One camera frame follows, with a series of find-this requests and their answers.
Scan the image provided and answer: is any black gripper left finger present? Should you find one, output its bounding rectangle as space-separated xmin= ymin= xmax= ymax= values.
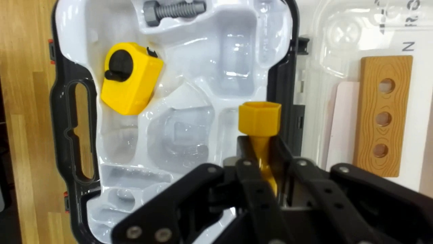
xmin=109 ymin=135 xmax=289 ymax=244

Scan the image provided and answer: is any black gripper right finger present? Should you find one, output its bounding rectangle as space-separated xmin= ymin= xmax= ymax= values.
xmin=269 ymin=136 xmax=433 ymax=244

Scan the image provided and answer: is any yellow toy dumbbell bolt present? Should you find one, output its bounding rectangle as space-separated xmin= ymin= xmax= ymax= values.
xmin=236 ymin=101 xmax=282 ymax=198

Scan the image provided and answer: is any grey toy tool box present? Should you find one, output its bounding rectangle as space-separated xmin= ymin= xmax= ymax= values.
xmin=47 ymin=0 xmax=312 ymax=244

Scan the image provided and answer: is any wooden plank with holes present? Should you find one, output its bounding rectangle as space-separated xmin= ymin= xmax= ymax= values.
xmin=351 ymin=55 xmax=413 ymax=179

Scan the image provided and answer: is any pale pink paper sheet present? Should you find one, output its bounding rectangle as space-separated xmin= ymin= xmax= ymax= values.
xmin=324 ymin=80 xmax=362 ymax=171

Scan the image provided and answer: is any yellow toy tape measure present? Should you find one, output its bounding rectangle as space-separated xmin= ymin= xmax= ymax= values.
xmin=98 ymin=41 xmax=164 ymax=117

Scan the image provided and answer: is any grey toy bolt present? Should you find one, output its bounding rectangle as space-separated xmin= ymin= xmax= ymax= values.
xmin=141 ymin=0 xmax=208 ymax=28

